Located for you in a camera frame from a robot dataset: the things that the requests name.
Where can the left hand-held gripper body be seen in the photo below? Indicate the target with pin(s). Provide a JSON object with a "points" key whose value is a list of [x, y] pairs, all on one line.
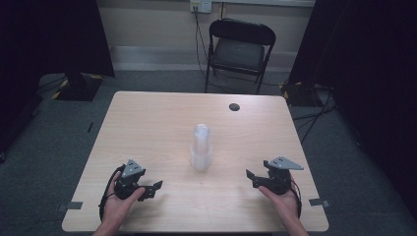
{"points": [[132, 170]]}

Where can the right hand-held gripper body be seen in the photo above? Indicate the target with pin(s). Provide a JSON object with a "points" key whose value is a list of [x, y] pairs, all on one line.
{"points": [[280, 178]]}

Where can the stack of clear plastic cups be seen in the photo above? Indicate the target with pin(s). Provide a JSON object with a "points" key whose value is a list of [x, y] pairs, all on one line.
{"points": [[201, 149]]}

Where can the person's right hand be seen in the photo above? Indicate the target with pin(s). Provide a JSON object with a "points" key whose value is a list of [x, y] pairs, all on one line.
{"points": [[285, 206]]}

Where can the person's left hand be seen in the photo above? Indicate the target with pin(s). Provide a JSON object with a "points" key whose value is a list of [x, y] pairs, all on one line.
{"points": [[116, 208]]}

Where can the grey tape strip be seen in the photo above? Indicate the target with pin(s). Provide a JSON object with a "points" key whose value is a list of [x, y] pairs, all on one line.
{"points": [[318, 202], [70, 206]]}

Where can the black stand base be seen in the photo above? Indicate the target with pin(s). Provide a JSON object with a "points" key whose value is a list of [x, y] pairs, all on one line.
{"points": [[303, 95], [80, 88]]}

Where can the black folding chair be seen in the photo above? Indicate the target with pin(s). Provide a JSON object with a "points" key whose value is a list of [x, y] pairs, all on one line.
{"points": [[239, 52]]}

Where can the black curtain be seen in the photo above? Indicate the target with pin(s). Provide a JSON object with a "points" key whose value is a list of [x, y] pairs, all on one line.
{"points": [[367, 65], [49, 36]]}

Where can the white wall outlet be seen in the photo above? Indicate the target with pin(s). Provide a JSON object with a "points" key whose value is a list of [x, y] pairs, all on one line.
{"points": [[201, 5]]}

